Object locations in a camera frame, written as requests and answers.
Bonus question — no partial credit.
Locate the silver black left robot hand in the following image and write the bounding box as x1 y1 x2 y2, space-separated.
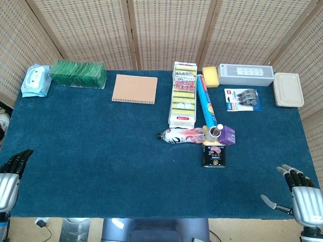
0 149 34 213

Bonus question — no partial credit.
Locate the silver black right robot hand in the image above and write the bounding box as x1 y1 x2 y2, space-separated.
261 164 323 227

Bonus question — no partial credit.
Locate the white shoe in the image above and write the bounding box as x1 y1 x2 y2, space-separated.
0 111 11 132

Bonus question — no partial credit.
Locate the blue table cloth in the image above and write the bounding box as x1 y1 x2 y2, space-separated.
0 69 323 219

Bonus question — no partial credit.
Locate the black luncheon meat can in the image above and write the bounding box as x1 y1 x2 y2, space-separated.
201 143 227 168

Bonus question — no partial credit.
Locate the light blue wet wipes pack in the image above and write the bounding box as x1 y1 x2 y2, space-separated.
21 64 52 98

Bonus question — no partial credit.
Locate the purple box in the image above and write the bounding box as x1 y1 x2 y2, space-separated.
217 125 237 146

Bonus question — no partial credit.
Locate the beige lidded food container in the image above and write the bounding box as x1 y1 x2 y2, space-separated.
273 72 305 108

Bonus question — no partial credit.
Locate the correction tape blister pack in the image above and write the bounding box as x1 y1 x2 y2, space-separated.
224 88 262 113

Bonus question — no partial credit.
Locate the clear box of green packets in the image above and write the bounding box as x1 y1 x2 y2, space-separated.
49 59 108 90

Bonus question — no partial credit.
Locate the white power strip box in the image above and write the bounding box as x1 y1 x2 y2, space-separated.
218 63 275 87

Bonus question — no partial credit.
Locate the blue cling film roll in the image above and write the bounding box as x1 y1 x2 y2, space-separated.
196 74 219 128

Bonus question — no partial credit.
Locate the white pink drink bottle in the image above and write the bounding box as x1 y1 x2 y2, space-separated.
156 127 207 145

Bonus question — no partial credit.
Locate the dark grey robot torso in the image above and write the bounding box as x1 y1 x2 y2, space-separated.
101 218 210 242

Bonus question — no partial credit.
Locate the tan spiral notebook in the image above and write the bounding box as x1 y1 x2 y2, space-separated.
112 74 158 105

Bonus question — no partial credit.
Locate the yellow sponge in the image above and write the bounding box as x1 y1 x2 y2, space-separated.
202 66 220 88

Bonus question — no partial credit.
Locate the yellow sponge multipack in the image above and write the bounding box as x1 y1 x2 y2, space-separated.
168 61 198 129

